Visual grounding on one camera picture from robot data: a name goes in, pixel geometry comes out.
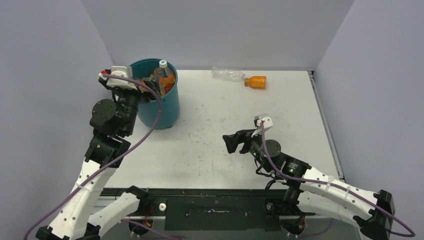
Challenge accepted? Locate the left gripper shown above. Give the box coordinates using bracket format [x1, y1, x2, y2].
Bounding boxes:
[114, 73, 161, 135]

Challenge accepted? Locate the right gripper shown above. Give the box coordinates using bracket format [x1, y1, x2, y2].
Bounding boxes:
[223, 126, 273, 173]

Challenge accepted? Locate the large orange tea bottle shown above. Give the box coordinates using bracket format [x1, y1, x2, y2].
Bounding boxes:
[153, 60, 176, 97]

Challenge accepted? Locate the orange juice bottle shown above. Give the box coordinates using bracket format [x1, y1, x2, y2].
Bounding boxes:
[244, 76, 267, 89]

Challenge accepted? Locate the clear crushed bottle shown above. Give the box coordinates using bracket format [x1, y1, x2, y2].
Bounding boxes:
[211, 66, 245, 82]

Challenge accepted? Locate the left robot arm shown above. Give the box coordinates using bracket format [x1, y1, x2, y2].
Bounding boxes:
[35, 71, 156, 240]

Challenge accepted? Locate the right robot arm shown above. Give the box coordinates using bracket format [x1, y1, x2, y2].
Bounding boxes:
[222, 129, 395, 240]

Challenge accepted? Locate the teal plastic bin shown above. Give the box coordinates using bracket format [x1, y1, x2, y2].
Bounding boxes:
[130, 58, 180, 130]

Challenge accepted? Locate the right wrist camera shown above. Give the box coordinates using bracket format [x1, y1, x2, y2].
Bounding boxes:
[253, 113, 274, 130]

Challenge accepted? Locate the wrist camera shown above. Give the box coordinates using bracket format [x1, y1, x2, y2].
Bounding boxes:
[253, 113, 274, 130]
[98, 65, 137, 90]

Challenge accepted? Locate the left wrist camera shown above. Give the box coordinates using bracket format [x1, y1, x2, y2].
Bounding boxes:
[98, 65, 137, 90]

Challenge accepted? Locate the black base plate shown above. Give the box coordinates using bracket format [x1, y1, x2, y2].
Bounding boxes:
[99, 187, 316, 232]

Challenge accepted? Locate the aluminium frame rail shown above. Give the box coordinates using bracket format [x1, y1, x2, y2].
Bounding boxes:
[307, 70, 345, 182]

